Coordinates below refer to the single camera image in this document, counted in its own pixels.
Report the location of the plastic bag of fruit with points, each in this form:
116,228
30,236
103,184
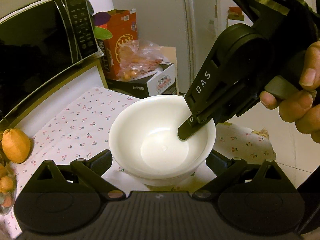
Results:
140,60

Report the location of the white bowl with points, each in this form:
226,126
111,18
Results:
140,130

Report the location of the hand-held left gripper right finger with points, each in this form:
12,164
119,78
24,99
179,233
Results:
221,166

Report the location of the glass jar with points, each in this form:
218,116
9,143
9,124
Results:
5,200

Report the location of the white microwave stand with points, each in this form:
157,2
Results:
62,92

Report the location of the pile of kumquats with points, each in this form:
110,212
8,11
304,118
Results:
5,182

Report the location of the orange cardboard box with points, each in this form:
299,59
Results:
120,35

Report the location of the black microwave oven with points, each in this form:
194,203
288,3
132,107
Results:
37,50

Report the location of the white refrigerator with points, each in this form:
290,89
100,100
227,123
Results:
200,30

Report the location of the orange fridge sticker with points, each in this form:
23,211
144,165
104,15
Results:
235,13

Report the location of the black and white box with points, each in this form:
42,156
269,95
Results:
160,82

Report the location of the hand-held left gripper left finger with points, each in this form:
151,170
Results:
100,161

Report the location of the person's right hand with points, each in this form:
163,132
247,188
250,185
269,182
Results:
310,115

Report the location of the cherry print tablecloth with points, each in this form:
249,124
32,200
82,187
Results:
75,125

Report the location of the orange citrus fruit with knob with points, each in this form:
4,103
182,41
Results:
16,145

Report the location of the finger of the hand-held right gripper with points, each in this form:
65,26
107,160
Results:
187,131

